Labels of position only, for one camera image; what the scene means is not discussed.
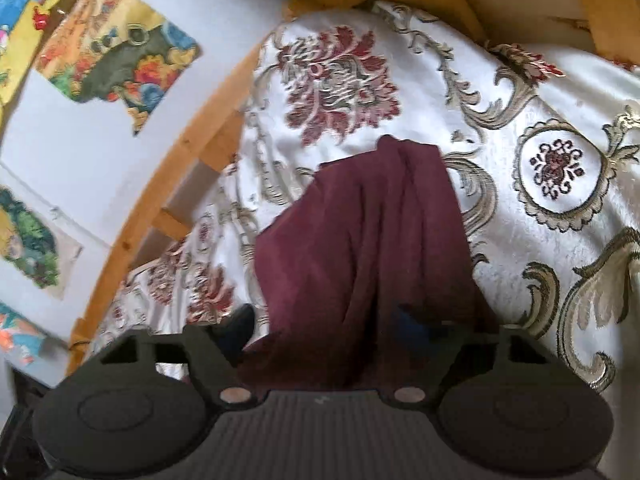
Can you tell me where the floral satin bedspread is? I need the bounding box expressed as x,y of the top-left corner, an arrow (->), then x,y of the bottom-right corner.
92,0 -> 640,396

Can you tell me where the cartoon character wall poster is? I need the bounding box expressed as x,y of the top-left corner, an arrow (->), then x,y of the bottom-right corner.
0,186 -> 84,302

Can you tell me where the maroon long-sleeve shirt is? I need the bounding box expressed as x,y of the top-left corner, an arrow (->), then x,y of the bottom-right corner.
235,134 -> 501,392

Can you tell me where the wooden bed frame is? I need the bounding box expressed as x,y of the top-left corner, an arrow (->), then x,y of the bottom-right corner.
67,0 -> 640,376

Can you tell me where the orange and blue wall poster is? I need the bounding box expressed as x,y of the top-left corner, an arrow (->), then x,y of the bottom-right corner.
0,304 -> 47,367

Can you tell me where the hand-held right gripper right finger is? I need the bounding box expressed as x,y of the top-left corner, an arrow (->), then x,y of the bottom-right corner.
381,306 -> 552,407

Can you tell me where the colourful landscape wall poster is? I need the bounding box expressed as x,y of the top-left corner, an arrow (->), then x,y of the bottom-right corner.
0,0 -> 203,137

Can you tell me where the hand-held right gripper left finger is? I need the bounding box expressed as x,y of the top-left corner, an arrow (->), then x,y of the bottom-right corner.
96,304 -> 259,409

